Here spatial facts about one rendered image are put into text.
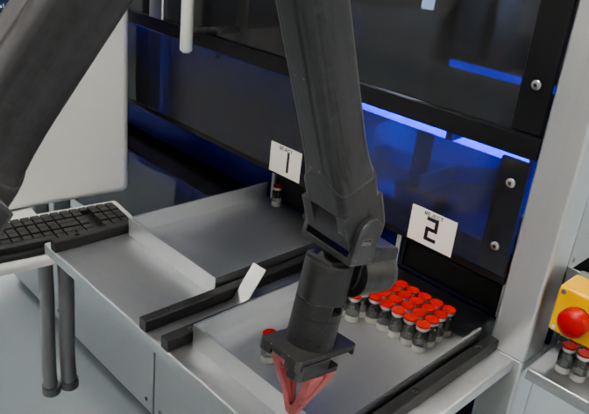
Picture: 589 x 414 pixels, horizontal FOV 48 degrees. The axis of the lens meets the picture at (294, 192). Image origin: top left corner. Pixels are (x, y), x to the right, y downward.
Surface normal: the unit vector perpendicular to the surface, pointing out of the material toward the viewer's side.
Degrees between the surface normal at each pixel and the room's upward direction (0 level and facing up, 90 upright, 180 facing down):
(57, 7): 91
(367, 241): 93
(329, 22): 94
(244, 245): 0
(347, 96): 92
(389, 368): 0
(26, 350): 0
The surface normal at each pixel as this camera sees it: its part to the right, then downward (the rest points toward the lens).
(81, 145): 0.60, 0.37
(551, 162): -0.72, 0.21
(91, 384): 0.10, -0.92
